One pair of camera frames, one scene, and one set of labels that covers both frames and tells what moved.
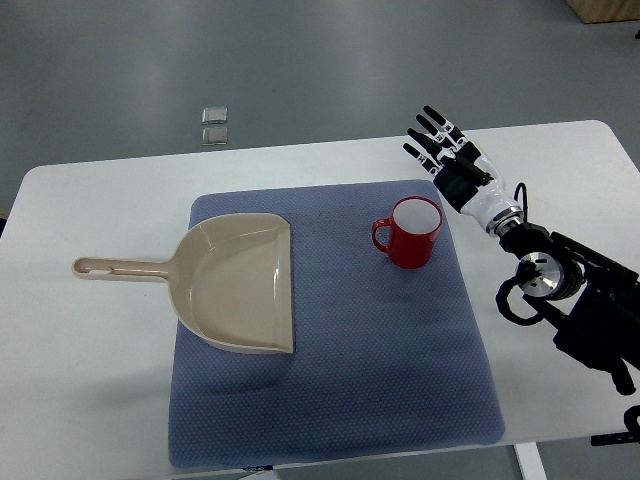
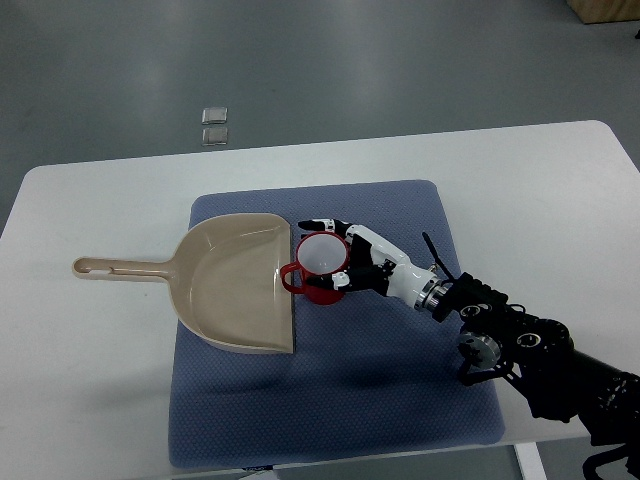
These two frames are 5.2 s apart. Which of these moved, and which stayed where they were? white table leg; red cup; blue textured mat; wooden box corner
Moved: red cup
Stayed: wooden box corner; white table leg; blue textured mat
